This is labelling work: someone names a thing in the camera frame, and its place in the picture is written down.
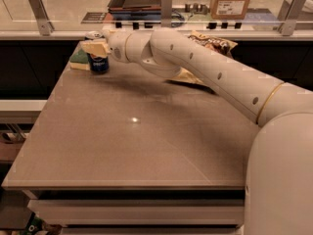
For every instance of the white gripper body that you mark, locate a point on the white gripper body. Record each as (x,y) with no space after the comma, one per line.
(116,47)

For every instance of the blue pepsi can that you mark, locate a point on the blue pepsi can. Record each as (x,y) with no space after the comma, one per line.
(97,64)

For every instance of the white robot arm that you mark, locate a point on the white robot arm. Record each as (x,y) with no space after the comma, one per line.
(279,175)

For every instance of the green and yellow sponge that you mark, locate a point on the green and yellow sponge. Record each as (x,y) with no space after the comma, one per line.
(79,61)

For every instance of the brown cardboard box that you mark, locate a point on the brown cardboard box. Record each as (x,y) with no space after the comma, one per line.
(228,9)

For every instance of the left metal bracket post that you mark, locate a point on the left metal bracket post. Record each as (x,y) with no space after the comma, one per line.
(44,24)

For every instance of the metal bracket post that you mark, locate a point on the metal bracket post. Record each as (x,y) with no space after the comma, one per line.
(288,16)
(166,9)
(44,24)

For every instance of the middle metal bracket post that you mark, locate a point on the middle metal bracket post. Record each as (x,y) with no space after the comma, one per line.
(166,9)

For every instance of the right metal bracket post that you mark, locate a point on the right metal bracket post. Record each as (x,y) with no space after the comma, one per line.
(288,16)

